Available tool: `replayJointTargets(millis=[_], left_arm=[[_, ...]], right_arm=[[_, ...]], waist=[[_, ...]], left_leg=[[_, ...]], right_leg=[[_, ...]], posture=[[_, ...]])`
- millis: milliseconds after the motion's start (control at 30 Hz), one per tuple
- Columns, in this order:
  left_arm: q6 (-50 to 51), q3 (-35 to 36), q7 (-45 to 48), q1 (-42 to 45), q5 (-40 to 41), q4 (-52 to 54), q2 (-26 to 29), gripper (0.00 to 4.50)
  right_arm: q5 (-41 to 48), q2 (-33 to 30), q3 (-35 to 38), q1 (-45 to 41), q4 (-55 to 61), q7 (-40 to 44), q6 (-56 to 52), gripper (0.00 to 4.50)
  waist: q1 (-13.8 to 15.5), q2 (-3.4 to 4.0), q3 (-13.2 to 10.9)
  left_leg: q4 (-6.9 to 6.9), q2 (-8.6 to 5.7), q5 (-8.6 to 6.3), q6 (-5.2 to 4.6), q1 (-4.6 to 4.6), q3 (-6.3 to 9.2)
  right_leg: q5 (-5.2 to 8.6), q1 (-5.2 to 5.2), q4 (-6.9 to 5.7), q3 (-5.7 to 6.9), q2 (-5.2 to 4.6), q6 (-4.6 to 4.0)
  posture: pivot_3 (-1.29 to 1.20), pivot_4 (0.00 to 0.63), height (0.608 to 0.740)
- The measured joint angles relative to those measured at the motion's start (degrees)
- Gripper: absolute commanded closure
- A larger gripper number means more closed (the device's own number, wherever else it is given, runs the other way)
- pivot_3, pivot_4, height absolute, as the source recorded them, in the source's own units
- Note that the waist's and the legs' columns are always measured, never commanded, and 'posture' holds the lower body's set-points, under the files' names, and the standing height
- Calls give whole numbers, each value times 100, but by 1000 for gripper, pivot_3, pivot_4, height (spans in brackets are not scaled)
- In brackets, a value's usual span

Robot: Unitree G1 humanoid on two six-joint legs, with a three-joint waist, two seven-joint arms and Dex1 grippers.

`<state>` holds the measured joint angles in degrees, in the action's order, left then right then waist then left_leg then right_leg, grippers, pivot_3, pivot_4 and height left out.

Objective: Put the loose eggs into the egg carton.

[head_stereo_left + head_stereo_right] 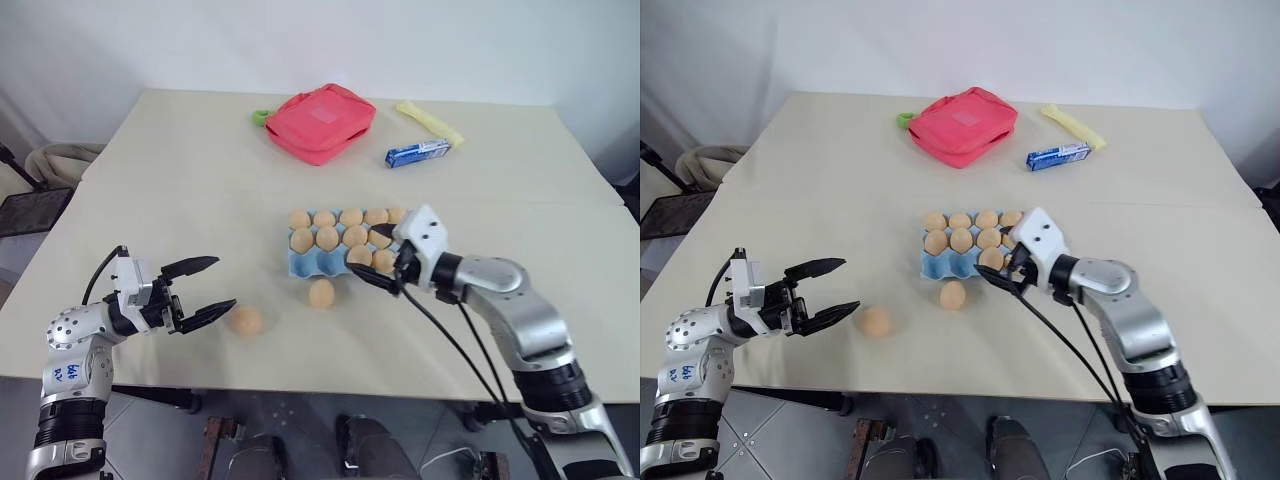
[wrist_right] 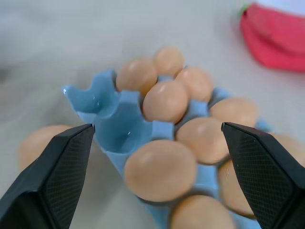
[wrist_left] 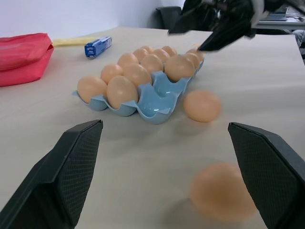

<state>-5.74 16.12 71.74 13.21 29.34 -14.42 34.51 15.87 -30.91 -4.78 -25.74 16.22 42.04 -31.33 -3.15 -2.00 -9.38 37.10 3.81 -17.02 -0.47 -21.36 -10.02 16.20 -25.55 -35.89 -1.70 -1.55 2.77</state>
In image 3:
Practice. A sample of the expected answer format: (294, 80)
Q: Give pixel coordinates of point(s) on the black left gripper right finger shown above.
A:
(274, 171)

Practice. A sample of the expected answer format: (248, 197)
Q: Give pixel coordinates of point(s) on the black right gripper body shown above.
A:
(231, 9)

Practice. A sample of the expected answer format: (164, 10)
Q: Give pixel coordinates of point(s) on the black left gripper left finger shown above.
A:
(54, 176)

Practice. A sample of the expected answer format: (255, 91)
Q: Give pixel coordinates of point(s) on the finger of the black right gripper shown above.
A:
(190, 22)
(226, 35)

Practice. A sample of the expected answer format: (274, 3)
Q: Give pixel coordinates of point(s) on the brown egg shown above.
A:
(151, 62)
(111, 72)
(127, 59)
(137, 75)
(221, 192)
(202, 106)
(149, 48)
(140, 53)
(179, 68)
(201, 55)
(122, 91)
(169, 50)
(161, 54)
(91, 88)
(195, 60)

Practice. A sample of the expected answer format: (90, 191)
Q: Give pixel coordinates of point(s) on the blue plastic egg tray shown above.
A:
(155, 112)

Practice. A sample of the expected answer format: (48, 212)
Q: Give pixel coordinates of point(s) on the black office chair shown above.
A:
(169, 17)

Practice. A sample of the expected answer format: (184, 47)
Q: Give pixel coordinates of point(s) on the white background desk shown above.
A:
(278, 22)

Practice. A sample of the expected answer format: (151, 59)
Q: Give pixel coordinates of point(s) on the blue cookie box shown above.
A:
(97, 47)

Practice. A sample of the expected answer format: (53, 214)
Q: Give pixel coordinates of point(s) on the yellow flat packet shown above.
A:
(71, 41)

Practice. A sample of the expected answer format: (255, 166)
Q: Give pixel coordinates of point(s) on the red fabric bag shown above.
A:
(21, 59)

